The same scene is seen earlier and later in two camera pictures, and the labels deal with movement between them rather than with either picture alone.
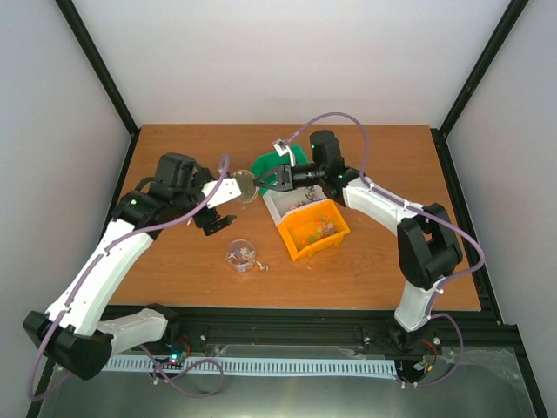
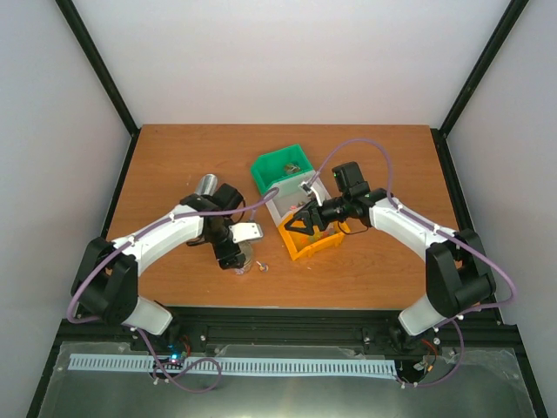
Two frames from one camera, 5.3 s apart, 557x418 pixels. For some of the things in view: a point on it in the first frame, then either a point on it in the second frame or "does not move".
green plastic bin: [266, 161] does not move
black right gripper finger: [276, 170] -> [306, 209]
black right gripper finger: [260, 185] -> [307, 230]
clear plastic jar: [240, 255] does not move
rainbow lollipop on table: [263, 266] does not move
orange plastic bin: [313, 230] does not move
